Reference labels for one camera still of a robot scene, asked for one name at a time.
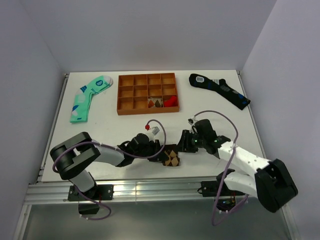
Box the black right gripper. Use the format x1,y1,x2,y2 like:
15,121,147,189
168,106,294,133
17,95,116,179
174,129,207,153

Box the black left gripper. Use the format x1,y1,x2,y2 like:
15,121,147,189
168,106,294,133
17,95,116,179
133,140,168,162

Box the brown argyle sock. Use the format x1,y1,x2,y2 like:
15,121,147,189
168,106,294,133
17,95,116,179
161,144,180,167

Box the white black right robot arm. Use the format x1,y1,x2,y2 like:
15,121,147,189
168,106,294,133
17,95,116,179
177,119,298,213

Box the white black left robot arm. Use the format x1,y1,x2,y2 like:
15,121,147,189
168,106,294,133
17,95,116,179
49,132,164,200

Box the rolled orange green argyle sock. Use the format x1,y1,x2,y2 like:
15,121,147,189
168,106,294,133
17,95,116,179
148,97,163,108

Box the rolled red sock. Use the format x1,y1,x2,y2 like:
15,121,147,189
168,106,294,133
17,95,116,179
163,95,178,108

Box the black blue sports sock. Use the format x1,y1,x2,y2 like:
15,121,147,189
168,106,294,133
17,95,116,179
189,73,251,110

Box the wooden compartment tray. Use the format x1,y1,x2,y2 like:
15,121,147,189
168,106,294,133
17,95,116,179
116,72,180,116

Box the mint green patterned sock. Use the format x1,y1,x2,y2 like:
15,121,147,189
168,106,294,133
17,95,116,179
69,75,113,124

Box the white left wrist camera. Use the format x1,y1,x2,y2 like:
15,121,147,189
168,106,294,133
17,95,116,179
144,126,160,141

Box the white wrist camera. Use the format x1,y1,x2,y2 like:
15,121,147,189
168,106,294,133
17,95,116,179
188,117,197,126
144,126,160,141

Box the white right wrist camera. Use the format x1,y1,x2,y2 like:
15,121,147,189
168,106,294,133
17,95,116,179
188,117,197,126

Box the aluminium table edge rail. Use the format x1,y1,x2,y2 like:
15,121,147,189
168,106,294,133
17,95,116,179
23,174,287,206

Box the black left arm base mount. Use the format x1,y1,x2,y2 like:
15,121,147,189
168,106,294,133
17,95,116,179
67,184,114,221

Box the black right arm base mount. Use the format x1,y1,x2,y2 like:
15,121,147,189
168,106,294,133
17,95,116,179
197,180,245,212

